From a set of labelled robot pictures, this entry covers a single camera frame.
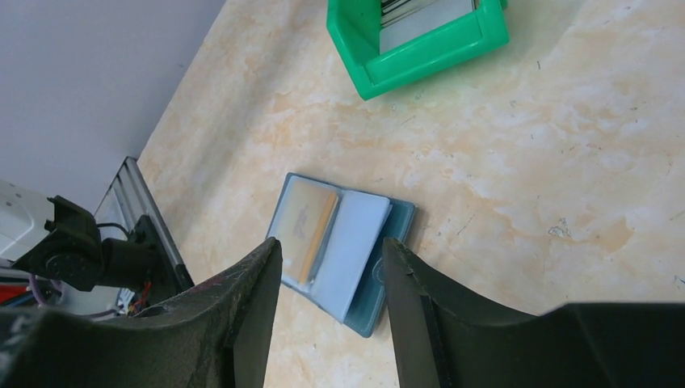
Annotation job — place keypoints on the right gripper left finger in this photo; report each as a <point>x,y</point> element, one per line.
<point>216,334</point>

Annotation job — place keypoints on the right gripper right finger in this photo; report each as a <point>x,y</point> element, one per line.
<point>446,335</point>

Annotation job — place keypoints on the blue leather card holder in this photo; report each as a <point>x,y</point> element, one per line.
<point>347,279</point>

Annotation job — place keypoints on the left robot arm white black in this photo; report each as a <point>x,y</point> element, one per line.
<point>56,239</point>

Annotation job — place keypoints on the gold card in holder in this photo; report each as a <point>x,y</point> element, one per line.
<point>304,217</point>

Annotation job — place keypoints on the cards in green bin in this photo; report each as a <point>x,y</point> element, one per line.
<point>402,21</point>

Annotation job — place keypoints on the green plastic bin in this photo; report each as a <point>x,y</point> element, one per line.
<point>355,29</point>

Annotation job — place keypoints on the aluminium frame rail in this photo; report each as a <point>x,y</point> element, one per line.
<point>129,210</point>

